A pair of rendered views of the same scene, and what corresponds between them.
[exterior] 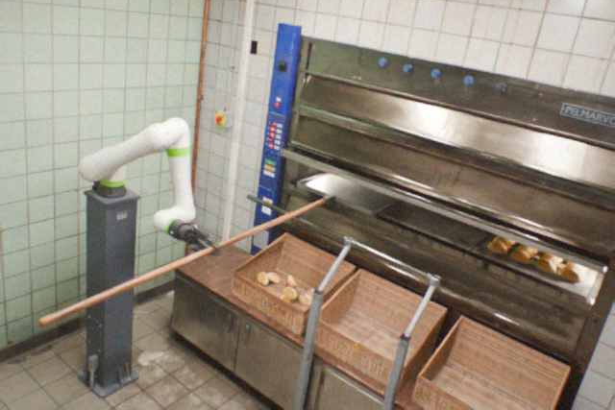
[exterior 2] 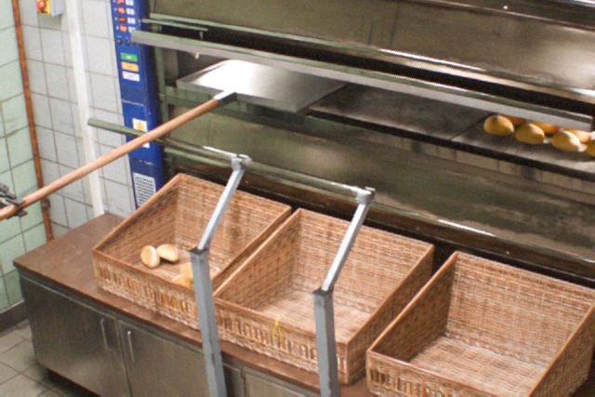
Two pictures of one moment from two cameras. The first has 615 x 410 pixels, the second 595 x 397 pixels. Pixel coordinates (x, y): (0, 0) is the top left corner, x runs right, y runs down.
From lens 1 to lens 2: 1.37 m
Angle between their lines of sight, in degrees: 8
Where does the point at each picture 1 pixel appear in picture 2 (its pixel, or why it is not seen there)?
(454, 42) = not seen: outside the picture
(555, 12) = not seen: outside the picture
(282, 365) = (190, 383)
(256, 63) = not seen: outside the picture
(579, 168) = not seen: outside the picture
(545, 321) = (563, 230)
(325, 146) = (200, 10)
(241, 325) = (122, 335)
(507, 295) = (510, 201)
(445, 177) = (378, 23)
